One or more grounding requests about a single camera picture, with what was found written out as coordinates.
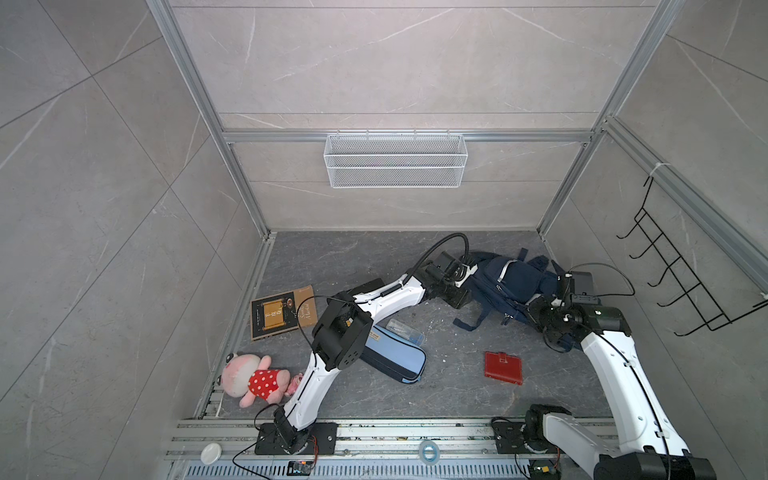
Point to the clear plastic eraser box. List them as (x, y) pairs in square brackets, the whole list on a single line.
[(406, 332)]

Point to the navy blue student backpack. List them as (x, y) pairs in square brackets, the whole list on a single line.
[(511, 285)]

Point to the brown and black book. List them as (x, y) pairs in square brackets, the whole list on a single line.
[(284, 312)]

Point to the white round cap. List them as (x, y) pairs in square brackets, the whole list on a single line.
[(211, 453)]

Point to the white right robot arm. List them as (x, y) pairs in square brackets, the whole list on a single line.
[(648, 445)]

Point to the clear tape roll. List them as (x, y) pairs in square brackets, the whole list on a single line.
[(429, 452)]

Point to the white wire mesh basket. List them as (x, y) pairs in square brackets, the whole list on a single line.
[(357, 161)]

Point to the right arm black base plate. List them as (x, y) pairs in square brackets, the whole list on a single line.
[(509, 436)]

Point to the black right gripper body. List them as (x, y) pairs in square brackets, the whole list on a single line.
[(547, 316)]

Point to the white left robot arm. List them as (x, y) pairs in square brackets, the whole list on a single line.
[(348, 331)]

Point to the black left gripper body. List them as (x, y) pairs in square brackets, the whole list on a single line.
[(454, 292)]

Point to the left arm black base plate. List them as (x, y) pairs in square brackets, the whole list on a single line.
[(285, 439)]

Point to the aluminium rail frame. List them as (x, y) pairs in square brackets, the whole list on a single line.
[(365, 449)]

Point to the black wire hook rack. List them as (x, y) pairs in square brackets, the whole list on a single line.
[(687, 284)]

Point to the red wallet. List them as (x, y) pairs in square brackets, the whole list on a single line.
[(503, 367)]

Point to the pink plush doll red dress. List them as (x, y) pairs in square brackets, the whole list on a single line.
[(250, 377)]

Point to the light blue pencil case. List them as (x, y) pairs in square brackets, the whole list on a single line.
[(393, 356)]

